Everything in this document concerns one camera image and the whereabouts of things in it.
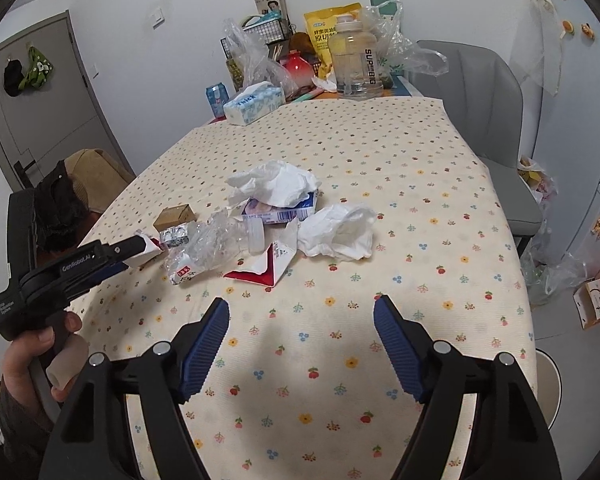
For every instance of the yellow snack bag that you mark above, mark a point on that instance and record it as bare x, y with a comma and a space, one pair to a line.
322, 35

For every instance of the hanging clear bag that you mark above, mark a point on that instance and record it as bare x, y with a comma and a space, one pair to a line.
542, 45

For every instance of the black hanging cap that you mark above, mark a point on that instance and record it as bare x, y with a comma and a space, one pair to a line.
14, 80

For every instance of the small cardboard box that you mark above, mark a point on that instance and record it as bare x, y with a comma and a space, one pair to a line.
172, 217

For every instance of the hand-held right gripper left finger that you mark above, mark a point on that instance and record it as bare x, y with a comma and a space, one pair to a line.
205, 350

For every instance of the white refrigerator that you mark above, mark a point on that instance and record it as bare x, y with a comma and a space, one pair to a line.
590, 135

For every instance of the blue white tissue pack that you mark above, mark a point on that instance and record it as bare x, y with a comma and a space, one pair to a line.
252, 105

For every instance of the crumpled clear floor bag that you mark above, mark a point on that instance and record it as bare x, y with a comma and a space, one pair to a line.
555, 270

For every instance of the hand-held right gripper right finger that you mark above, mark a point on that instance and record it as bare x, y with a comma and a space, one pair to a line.
397, 350

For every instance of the green hanging pouch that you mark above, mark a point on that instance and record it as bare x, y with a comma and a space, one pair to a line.
37, 70

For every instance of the burger fridge magnet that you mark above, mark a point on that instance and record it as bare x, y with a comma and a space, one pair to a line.
568, 27

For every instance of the white light switch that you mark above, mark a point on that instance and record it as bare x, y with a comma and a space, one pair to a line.
156, 15

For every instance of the floral tablecloth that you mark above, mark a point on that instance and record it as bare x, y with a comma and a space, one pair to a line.
330, 160

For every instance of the crushed clear plastic bottle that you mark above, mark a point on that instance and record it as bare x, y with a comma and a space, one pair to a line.
215, 245

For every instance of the grey door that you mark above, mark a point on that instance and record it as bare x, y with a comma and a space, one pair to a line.
55, 120

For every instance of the white tissue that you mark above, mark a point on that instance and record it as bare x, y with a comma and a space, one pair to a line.
280, 180
340, 232

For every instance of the red ceramic jar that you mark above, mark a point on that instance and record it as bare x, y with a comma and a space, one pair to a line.
297, 70

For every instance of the white crumpled paper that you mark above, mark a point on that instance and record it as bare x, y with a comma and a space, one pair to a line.
325, 82

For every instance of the person's left hand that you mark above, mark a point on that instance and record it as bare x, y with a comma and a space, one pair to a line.
25, 360

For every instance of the yellow brown fridge magnet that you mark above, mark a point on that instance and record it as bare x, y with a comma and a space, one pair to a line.
586, 31

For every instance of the orange white cardboard box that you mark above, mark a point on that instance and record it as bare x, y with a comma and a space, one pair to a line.
597, 305

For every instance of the brown cushioned chair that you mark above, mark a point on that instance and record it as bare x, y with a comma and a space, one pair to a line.
105, 175

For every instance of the blue white paper box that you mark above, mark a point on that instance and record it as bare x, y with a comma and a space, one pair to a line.
285, 214

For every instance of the dark cloth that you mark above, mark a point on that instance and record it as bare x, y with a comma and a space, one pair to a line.
55, 205

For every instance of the red white carton piece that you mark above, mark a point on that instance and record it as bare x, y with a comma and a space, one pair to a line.
147, 255

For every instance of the clear plastic bag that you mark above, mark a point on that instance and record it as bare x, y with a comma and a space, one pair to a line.
405, 40
252, 60

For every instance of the grey chair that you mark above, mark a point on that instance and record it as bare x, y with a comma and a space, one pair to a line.
480, 110

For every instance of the blue drink can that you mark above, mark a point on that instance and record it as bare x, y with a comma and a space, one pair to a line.
216, 100

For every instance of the plastic bag with packets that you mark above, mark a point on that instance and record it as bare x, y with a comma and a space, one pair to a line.
537, 180

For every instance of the silver foil wrapper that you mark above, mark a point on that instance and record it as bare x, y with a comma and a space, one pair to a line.
175, 235

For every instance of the brown rounded object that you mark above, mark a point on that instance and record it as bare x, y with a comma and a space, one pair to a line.
300, 41

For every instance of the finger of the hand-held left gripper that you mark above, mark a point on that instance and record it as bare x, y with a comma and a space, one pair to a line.
105, 272
130, 247

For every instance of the white round stool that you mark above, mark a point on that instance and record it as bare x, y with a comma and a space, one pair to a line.
547, 385

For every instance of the person's left forearm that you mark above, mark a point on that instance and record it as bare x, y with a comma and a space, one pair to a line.
10, 420

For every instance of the large clear water jug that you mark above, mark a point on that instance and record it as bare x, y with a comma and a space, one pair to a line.
355, 65

